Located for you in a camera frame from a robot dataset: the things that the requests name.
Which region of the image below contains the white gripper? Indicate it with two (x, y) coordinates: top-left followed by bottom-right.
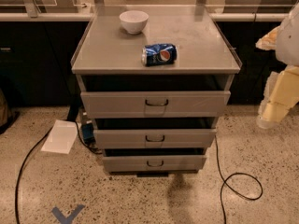
(256, 65), (299, 129)

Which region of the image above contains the grey bottom drawer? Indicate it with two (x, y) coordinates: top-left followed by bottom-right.
(103, 155), (206, 173)

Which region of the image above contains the grey drawer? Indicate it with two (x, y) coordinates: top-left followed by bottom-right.
(94, 129), (216, 149)
(103, 155), (206, 173)
(81, 91), (230, 119)

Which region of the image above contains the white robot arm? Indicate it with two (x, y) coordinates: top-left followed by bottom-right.
(256, 3), (299, 129)

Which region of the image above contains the grey drawer cabinet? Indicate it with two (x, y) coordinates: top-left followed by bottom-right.
(72, 5), (240, 160)

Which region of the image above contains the grey middle drawer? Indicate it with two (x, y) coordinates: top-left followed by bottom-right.
(94, 129), (216, 149)

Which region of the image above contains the grey top drawer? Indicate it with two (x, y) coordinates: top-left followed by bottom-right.
(81, 91), (230, 119)

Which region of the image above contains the blue pepsi can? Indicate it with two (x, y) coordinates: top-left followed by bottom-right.
(141, 43), (178, 67)

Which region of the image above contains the white ceramic bowl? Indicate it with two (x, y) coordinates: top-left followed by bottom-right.
(119, 10), (149, 35)

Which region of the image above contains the blue box behind cabinet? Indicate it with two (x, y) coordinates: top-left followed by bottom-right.
(81, 123), (94, 144)

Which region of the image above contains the white paper sheet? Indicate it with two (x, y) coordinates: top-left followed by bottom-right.
(41, 119), (78, 154)

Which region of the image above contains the white counter ledge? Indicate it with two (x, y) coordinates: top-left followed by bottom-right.
(0, 13), (287, 22)

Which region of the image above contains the blue tape floor marker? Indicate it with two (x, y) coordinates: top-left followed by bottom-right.
(50, 203), (86, 224)

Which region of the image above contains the brown bag at left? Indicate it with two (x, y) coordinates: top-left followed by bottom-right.
(0, 89), (20, 134)

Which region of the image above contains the black floor cable right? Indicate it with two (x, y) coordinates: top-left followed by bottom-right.
(214, 135), (264, 224)

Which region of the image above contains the black floor cable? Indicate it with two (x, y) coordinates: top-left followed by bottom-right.
(214, 135), (264, 224)
(14, 121), (104, 224)

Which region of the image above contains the black floor cable left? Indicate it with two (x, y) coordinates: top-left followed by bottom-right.
(14, 121), (104, 224)

